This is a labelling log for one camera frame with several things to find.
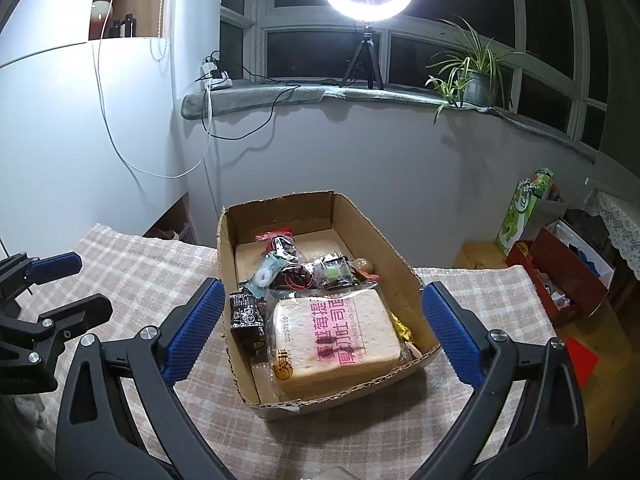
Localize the red box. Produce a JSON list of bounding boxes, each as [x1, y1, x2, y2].
[[506, 220, 614, 326]]

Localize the black cable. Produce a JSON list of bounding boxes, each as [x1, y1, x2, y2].
[[194, 49, 352, 141]]

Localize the pink plaid tablecloth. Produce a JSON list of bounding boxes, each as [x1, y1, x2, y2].
[[19, 222, 559, 480]]

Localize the green tissue pack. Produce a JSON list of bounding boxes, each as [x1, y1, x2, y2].
[[495, 168, 554, 256]]

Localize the potted spider plant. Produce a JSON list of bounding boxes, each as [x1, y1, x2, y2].
[[425, 15, 525, 124]]

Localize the white lace cloth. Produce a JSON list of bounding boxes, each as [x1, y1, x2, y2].
[[586, 190, 640, 280]]

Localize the red clear snack bag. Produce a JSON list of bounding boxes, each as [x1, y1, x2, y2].
[[278, 257, 329, 290], [255, 226, 300, 263]]

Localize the small black snack packet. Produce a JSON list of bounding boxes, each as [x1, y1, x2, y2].
[[229, 292, 267, 358]]

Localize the white power strip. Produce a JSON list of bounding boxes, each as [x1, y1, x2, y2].
[[198, 58, 233, 91]]

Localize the clear green candy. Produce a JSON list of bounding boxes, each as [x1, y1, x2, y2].
[[320, 256, 352, 289]]

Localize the brown cardboard box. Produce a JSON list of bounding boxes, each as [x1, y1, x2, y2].
[[217, 191, 439, 419]]

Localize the white cabinet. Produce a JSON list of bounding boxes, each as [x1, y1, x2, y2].
[[1, 0, 220, 256]]

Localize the brown chocolate ball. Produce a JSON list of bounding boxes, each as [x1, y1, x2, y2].
[[352, 258, 374, 274]]

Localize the yellow candy packet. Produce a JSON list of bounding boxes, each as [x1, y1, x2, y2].
[[388, 311, 413, 353]]

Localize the green mint candy packet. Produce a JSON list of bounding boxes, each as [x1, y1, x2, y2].
[[244, 252, 284, 299]]

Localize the white cable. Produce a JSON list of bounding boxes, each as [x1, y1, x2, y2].
[[92, 0, 222, 212]]

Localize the packaged toast bread loaf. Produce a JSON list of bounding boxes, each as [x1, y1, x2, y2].
[[267, 282, 412, 401]]

